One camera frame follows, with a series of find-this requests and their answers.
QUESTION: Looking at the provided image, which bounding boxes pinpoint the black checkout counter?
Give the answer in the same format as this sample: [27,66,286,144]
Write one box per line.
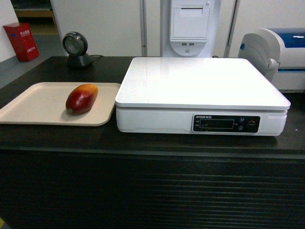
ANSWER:
[0,56,305,229]

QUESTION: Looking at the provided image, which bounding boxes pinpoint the white receipt printer kiosk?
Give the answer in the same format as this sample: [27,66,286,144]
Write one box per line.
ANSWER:
[160,0,221,58]

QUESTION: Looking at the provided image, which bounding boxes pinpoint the white checkout scale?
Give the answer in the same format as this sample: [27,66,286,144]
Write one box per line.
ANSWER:
[115,57,291,136]

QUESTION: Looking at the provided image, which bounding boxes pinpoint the white blue label printer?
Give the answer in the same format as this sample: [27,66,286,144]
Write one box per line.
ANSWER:
[238,28,305,93]

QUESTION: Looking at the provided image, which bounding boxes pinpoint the wooden shelf in background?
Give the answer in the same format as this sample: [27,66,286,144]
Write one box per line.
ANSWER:
[11,0,56,24]

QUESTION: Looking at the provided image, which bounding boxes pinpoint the black barcode scanner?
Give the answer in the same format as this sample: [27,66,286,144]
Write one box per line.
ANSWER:
[62,31,93,69]

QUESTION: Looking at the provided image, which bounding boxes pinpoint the dark red mango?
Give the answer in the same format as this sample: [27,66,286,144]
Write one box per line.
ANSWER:
[65,83,99,115]

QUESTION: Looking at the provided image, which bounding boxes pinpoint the red fire extinguisher box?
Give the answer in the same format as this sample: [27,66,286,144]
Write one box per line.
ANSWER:
[3,22,39,62]

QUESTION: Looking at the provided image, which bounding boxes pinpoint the beige plastic tray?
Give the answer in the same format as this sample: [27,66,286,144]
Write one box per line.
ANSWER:
[0,82,120,126]

